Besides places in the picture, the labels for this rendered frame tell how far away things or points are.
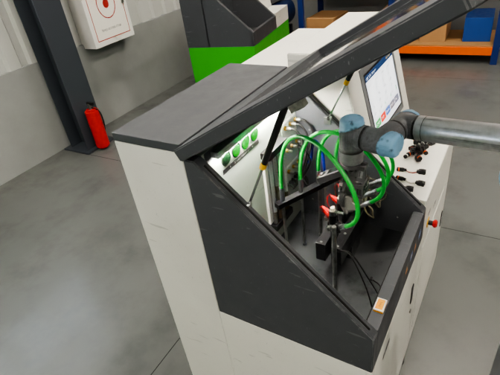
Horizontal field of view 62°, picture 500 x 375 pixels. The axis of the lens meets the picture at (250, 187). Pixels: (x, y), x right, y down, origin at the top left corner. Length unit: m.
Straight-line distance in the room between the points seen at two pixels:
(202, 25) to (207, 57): 0.36
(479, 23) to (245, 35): 3.22
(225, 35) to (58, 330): 3.48
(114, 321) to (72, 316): 0.31
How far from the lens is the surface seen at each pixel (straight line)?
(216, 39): 5.08
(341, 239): 1.59
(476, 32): 6.65
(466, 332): 2.66
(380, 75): 2.02
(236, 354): 1.82
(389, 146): 1.24
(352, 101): 1.70
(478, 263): 3.06
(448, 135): 1.30
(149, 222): 1.55
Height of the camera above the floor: 2.02
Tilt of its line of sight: 33 degrees down
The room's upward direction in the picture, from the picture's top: 8 degrees counter-clockwise
